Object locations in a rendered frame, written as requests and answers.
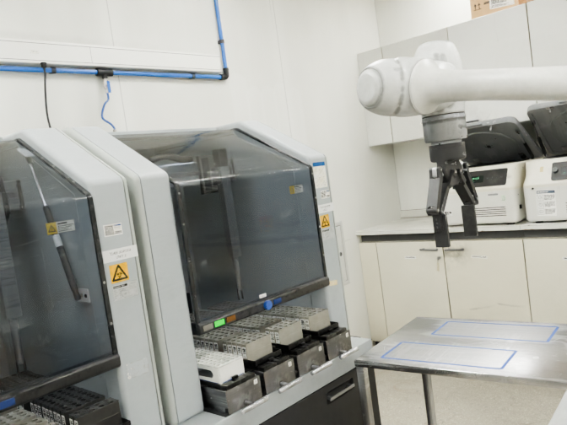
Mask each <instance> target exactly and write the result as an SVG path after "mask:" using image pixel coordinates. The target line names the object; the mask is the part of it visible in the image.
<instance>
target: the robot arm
mask: <svg viewBox="0 0 567 425"><path fill-rule="evenodd" d="M357 95H358V97H359V102H360V104H361V105H362V106H363V107H364V108H365V109H366V110H368V111H370V112H372V113H374V114H377V115H379V116H395V117H409V116H419V115H421V117H422V124H423V130H424V142H425V143H431V146H429V158H430V162H431V163H437V167H435V168H429V189H428V197H427V205H426V213H427V214H428V216H432V218H433V225H434V232H435V246H436V248H445V247H451V242H450V235H449V228H448V220H447V213H444V211H445V207H446V201H447V197H448V194H449V190H450V189H451V188H452V187H453V186H454V188H455V190H456V193H457V194H458V196H459V197H460V199H461V201H462V203H463V205H462V206H461V208H462V221H463V229H464V236H477V235H478V225H477V217H476V210H475V205H478V194H477V192H476V189H475V186H474V184H473V180H472V177H471V175H470V172H469V168H468V163H467V162H464V163H461V161H460V159H464V158H466V157H467V154H466V147H465V142H462V139H463V138H466V137H467V123H466V115H465V102H466V101H481V100H542V101H567V66H550V67H517V68H499V69H478V70H463V65H462V60H461V58H460V55H459V52H458V50H457V48H456V46H455V45H454V44H453V43H452V42H450V41H448V40H433V41H429V42H426V43H423V44H422V45H420V46H419V47H418V49H417V50H416V53H415V55H414V57H406V56H400V57H397V58H388V59H381V60H379V61H376V62H373V63H371V64H370V65H369V66H367V67H366V68H365V69H364V70H363V71H362V72H361V74H360V75H359V80H358V82H357ZM548 425H567V390H566V391H565V393H564V396H563V398H562V400H561V402H560V403H559V406H558V407H557V409H556V411H555V413H554V415H553V417H552V418H551V420H550V422H549V424H548Z"/></svg>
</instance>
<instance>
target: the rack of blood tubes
mask: <svg viewBox="0 0 567 425"><path fill-rule="evenodd" d="M195 352H196V358H197V368H198V373H199V379H204V380H207V381H212V382H215V383H219V384H223V383H224V382H225V381H226V382H227V380H229V379H232V377H231V376H233V375H235V374H238V375H239V374H242V373H244V372H245V370H244V364H243V357H242V356H238V355H234V354H228V353H223V352H215V351H209V350H205V349H200V348H195Z"/></svg>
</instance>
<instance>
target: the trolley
mask: <svg viewBox="0 0 567 425"><path fill-rule="evenodd" d="M354 366H355V367H356V370H357V376H358V382H359V394H360V401H361V407H362V414H363V420H364V425H375V420H374V413H373V407H372V400H371V394H370V382H369V375H368V369H367V368H371V369H385V370H393V371H401V372H409V373H416V374H422V380H423V387H424V399H425V406H426V413H427V420H428V425H437V422H436V415H435V403H434V396H433V389H432V382H431V375H439V376H446V377H454V378H462V379H476V380H484V381H492V382H500V383H507V384H515V385H530V386H537V387H544V388H552V389H560V390H567V324H560V323H542V322H524V321H505V320H469V319H452V318H433V317H416V318H415V319H413V320H411V321H410V322H408V323H407V324H406V325H405V326H403V327H402V328H400V329H399V330H397V331H395V332H394V333H393V334H391V335H390V336H389V337H387V338H386V339H384V340H383V341H382V342H380V343H378V344H377V345H375V346H374V347H372V348H371V349H370V350H369V351H367V352H365V353H364V354H362V355H361V356H359V357H358V358H356V359H355V360H354Z"/></svg>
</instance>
